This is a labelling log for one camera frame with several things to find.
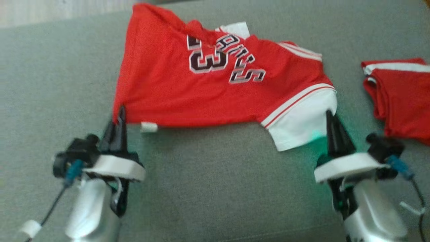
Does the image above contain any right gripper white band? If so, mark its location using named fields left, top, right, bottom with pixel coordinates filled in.
left=314, top=109, right=391, bottom=219

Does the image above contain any red shorts white trim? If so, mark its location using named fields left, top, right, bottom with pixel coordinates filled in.
left=361, top=58, right=430, bottom=146

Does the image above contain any grey sofa seat cushion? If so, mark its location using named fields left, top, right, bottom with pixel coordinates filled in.
left=0, top=0, right=430, bottom=242

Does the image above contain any left black cable blue plug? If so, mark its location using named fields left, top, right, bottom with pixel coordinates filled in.
left=19, top=159, right=85, bottom=242

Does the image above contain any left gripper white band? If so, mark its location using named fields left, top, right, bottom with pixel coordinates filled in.
left=82, top=106, right=146, bottom=217

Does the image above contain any red white basketball jersey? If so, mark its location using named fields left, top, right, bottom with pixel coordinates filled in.
left=113, top=3, right=338, bottom=152

